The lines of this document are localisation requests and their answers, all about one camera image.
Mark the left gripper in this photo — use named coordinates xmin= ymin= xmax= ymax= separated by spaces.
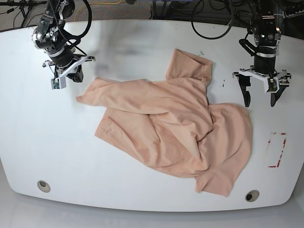
xmin=232 ymin=53 xmax=291 ymax=107

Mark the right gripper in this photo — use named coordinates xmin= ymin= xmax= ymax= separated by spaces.
xmin=42 ymin=49 xmax=95 ymax=83

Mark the peach T-shirt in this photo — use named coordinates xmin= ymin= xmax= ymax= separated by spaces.
xmin=76 ymin=49 xmax=253 ymax=197

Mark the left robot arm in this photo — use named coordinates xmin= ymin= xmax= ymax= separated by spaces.
xmin=233 ymin=0 xmax=292 ymax=107

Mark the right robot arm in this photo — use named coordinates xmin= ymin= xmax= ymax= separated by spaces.
xmin=32 ymin=0 xmax=95 ymax=89

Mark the red tape marking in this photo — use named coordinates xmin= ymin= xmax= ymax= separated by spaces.
xmin=266 ymin=132 xmax=287 ymax=168

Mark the white power strip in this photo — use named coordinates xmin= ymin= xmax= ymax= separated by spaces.
xmin=283 ymin=4 xmax=304 ymax=19

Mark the black tripod stand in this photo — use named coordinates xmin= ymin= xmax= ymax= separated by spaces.
xmin=0 ymin=0 xmax=47 ymax=32

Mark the right table grommet hole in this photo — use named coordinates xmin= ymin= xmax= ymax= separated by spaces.
xmin=245 ymin=190 xmax=259 ymax=202

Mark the table grommet hole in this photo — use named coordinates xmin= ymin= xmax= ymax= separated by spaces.
xmin=37 ymin=180 xmax=50 ymax=193
xmin=245 ymin=190 xmax=259 ymax=202

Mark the left table grommet hole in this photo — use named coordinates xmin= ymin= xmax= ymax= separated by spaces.
xmin=37 ymin=180 xmax=50 ymax=193

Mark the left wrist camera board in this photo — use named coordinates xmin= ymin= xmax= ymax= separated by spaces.
xmin=264 ymin=77 xmax=279 ymax=93

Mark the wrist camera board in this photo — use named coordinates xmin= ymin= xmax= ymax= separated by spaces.
xmin=264 ymin=77 xmax=279 ymax=93
xmin=51 ymin=77 xmax=67 ymax=90

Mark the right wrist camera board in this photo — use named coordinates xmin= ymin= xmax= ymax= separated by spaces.
xmin=51 ymin=77 xmax=67 ymax=90

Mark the yellow cable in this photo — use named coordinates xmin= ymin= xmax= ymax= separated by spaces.
xmin=74 ymin=1 xmax=123 ymax=22

